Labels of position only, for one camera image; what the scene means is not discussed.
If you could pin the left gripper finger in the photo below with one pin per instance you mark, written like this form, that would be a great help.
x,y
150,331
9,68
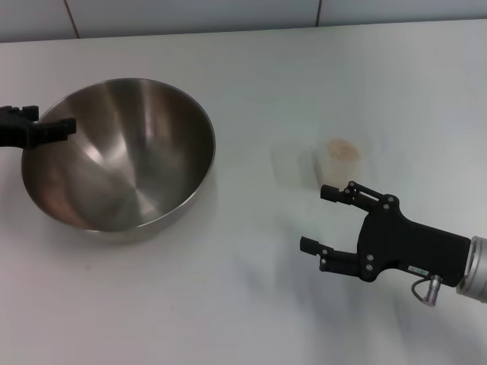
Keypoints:
x,y
26,113
53,130

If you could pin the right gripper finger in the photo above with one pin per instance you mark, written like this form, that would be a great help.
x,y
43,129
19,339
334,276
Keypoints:
x,y
330,192
335,262

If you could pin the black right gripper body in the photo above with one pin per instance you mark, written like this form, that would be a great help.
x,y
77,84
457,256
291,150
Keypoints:
x,y
403,243

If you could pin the stainless steel mixing bowl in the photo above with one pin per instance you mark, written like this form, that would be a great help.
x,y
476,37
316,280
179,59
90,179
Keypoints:
x,y
125,159

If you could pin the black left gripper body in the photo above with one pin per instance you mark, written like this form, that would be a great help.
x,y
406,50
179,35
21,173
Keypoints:
x,y
13,133

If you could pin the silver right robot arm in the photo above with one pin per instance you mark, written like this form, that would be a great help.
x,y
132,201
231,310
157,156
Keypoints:
x,y
475,266

